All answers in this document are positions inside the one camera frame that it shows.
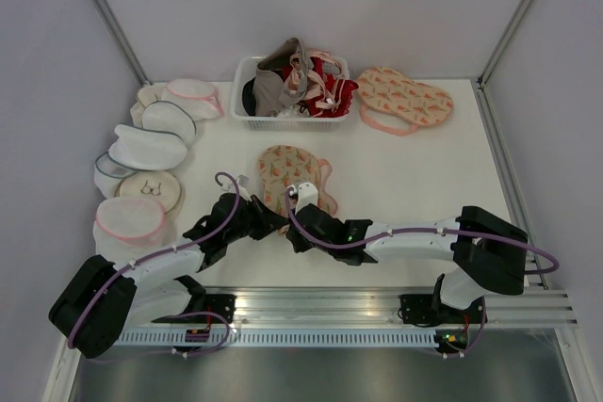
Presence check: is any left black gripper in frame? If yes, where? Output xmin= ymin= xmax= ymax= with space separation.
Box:
xmin=225 ymin=195 xmax=289 ymax=244

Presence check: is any floral mesh laundry bag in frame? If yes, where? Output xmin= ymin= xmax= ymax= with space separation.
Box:
xmin=258 ymin=145 xmax=338 ymax=217

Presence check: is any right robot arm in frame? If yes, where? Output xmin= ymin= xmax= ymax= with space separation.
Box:
xmin=285 ymin=204 xmax=528 ymax=328

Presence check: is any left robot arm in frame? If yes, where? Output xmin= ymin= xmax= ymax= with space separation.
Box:
xmin=48 ymin=193 xmax=287 ymax=359

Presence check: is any beige bag with bra print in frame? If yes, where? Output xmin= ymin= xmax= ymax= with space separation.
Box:
xmin=115 ymin=170 xmax=185 ymax=215

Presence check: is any black bra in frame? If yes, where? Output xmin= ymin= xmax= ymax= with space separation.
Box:
xmin=241 ymin=78 xmax=257 ymax=117

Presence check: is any red bra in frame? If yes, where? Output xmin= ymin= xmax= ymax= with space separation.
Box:
xmin=299 ymin=55 xmax=359 ymax=118

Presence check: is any pink trimmed white mesh bag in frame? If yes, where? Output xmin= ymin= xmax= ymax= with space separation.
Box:
xmin=161 ymin=78 xmax=224 ymax=121

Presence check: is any taupe bra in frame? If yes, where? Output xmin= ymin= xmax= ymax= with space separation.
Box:
xmin=253 ymin=38 xmax=313 ymax=117

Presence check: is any front pink trimmed mesh bag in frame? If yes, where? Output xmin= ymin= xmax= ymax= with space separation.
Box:
xmin=92 ymin=196 xmax=167 ymax=254

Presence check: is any grey trimmed white mesh bag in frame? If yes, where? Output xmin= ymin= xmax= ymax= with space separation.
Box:
xmin=141 ymin=101 xmax=197 ymax=146

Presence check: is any large white mesh bag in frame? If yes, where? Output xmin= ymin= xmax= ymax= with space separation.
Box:
xmin=108 ymin=124 xmax=188 ymax=170

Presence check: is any pink bra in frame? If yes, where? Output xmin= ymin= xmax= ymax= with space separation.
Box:
xmin=285 ymin=49 xmax=350 ymax=118

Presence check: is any blue trimmed mesh bag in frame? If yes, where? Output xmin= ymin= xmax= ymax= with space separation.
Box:
xmin=93 ymin=152 xmax=137 ymax=199

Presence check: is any cream round laundry bag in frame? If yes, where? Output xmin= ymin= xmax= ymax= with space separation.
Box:
xmin=130 ymin=84 xmax=165 ymax=127

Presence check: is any white plastic basket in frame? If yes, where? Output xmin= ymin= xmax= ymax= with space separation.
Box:
xmin=230 ymin=56 xmax=350 ymax=132

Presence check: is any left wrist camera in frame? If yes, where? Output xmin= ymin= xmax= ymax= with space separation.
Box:
xmin=236 ymin=174 xmax=251 ymax=201

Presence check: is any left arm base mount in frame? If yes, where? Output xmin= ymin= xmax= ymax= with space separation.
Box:
xmin=153 ymin=294 xmax=236 ymax=324

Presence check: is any white slotted cable duct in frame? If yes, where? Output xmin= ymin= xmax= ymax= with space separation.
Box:
xmin=116 ymin=328 xmax=437 ymax=348

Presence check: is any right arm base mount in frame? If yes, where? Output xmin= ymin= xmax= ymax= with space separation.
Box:
xmin=398 ymin=294 xmax=485 ymax=328

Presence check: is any right aluminium frame post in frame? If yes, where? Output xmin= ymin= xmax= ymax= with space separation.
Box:
xmin=476 ymin=0 xmax=566 ymax=90

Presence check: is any aluminium frame post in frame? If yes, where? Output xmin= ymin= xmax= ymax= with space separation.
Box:
xmin=91 ymin=0 xmax=150 ymax=86
xmin=476 ymin=0 xmax=566 ymax=90

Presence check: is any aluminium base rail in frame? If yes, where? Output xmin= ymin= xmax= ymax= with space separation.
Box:
xmin=65 ymin=79 xmax=579 ymax=328

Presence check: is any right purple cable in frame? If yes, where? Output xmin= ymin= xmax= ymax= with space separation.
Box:
xmin=281 ymin=187 xmax=560 ymax=360

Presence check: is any left aluminium frame post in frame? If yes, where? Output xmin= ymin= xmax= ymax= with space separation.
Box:
xmin=91 ymin=0 xmax=150 ymax=86

